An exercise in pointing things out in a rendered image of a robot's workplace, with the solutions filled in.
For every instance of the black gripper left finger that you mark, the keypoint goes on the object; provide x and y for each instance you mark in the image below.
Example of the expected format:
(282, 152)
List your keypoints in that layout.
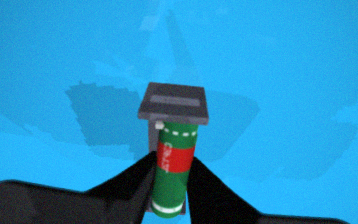
(122, 199)

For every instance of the green cylindrical battery with red band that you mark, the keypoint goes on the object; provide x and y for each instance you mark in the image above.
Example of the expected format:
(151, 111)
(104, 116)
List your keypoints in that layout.
(175, 153)

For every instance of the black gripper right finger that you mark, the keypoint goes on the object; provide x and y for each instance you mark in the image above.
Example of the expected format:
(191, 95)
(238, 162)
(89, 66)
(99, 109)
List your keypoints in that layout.
(213, 202)

